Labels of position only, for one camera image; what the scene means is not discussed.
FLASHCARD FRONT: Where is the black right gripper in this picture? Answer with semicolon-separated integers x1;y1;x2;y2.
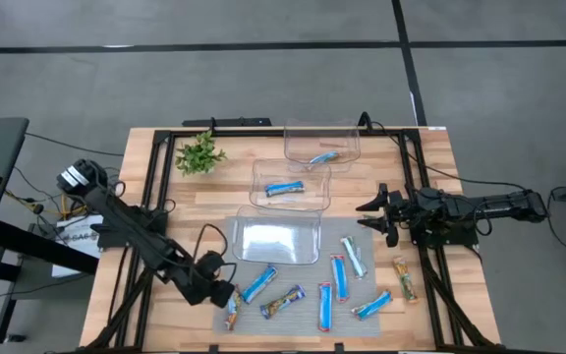
356;184;420;249

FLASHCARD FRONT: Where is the red orange granola bar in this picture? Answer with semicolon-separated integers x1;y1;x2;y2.
224;287;244;331

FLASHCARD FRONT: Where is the white green granola bar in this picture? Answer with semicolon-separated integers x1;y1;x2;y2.
340;235;368;280

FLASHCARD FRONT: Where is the orange green granola bar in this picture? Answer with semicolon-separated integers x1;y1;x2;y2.
393;256;420;304

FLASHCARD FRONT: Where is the dark blue yellow granola bar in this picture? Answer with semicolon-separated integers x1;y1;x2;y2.
259;283;308;320

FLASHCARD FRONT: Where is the pale blue silver granola bar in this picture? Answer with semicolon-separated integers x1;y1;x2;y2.
309;150;341;166

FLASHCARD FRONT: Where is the clear plastic bin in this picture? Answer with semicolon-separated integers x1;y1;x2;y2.
231;205;323;266
248;157;333;212
282;117;362;173

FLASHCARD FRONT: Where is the grey woven placemat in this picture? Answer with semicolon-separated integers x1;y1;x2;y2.
212;215;382;338

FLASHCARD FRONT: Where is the green plant in white pot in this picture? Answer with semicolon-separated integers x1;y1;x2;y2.
174;130;228;177

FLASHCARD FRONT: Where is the white printed paper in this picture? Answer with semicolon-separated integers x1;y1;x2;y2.
50;213;105;279

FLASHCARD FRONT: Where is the black power strip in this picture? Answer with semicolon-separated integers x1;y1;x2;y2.
182;116;273;128

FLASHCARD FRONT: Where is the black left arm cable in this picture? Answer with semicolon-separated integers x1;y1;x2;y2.
192;223;238;284

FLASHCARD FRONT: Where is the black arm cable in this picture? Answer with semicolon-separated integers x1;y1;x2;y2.
359;111;533;193
192;223;238;284

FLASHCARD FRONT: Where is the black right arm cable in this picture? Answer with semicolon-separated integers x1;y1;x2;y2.
359;111;533;193

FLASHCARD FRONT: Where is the black aluminium table frame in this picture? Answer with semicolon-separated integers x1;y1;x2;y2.
84;126;503;354

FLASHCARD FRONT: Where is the yellow cable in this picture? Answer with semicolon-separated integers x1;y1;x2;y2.
5;189;90;220

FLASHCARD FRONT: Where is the black floor cable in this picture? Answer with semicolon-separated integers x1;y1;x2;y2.
23;131;126;157

